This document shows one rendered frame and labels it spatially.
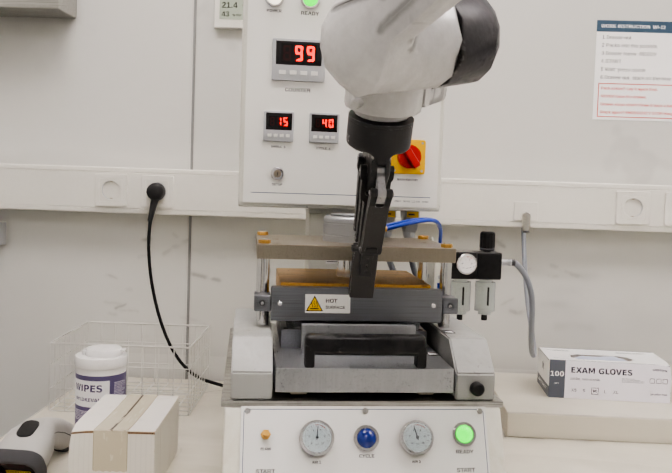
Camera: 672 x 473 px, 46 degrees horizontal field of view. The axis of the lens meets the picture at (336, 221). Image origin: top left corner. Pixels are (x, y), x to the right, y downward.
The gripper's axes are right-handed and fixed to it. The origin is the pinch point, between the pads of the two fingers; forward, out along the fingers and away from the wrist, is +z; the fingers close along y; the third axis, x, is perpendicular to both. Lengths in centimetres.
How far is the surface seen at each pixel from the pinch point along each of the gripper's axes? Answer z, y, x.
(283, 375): 10.8, 7.3, -9.5
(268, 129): -6.5, -33.8, -11.7
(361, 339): 6.5, 5.6, -0.2
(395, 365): 10.3, 5.4, 4.5
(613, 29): -19, -77, 61
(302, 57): -17.3, -38.0, -6.9
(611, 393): 41, -31, 56
